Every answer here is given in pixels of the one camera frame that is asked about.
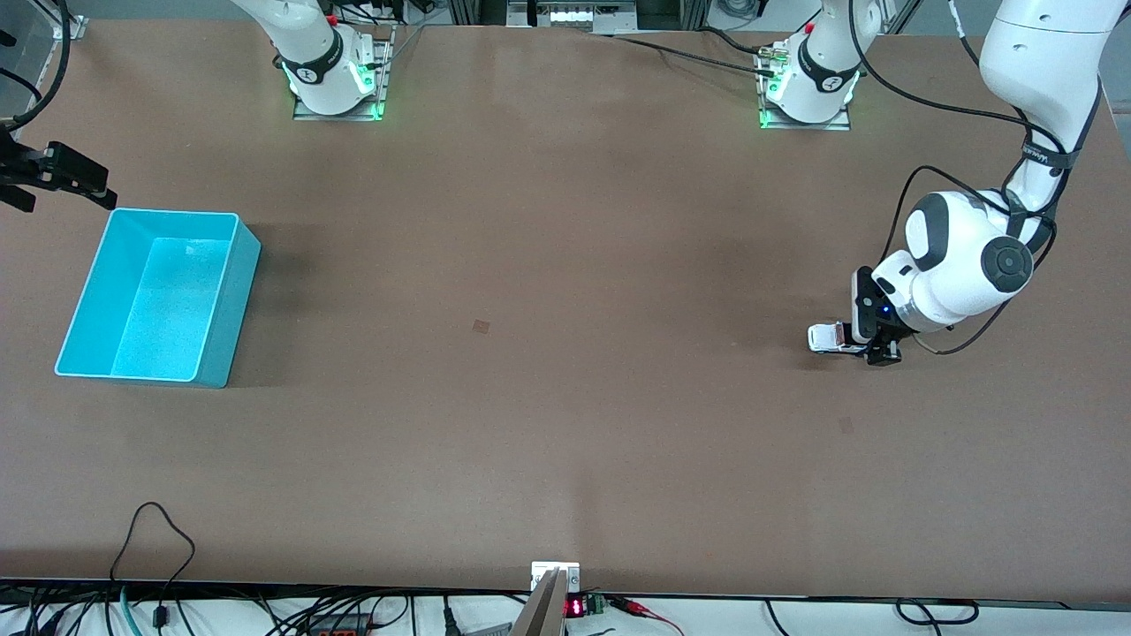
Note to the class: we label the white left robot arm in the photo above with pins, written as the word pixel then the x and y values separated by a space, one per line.
pixel 1043 53

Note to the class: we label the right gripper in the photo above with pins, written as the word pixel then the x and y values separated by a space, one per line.
pixel 35 169

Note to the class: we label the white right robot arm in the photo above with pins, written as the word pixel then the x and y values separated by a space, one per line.
pixel 309 53

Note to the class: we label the red digit display module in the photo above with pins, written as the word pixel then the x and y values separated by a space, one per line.
pixel 575 607

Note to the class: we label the turquoise plastic bin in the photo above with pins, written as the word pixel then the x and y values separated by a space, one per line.
pixel 168 309

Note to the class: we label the black orange power strip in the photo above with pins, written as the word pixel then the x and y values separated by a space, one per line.
pixel 340 625

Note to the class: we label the aluminium frame profile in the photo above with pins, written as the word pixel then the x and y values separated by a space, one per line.
pixel 66 25

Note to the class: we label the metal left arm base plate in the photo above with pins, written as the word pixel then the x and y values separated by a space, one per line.
pixel 800 124

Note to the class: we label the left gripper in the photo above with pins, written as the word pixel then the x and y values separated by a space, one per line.
pixel 886 348

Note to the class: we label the grey metal camera bar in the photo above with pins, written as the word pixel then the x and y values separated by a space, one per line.
pixel 541 614

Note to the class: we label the red black clip leads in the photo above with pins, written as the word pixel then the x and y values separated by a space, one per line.
pixel 641 608

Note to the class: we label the silver control equipment box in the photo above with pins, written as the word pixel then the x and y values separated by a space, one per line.
pixel 570 16

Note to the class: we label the white mounting plate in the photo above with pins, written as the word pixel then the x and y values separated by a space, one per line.
pixel 570 572

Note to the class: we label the white toy jeep black roof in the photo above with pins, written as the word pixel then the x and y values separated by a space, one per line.
pixel 826 337

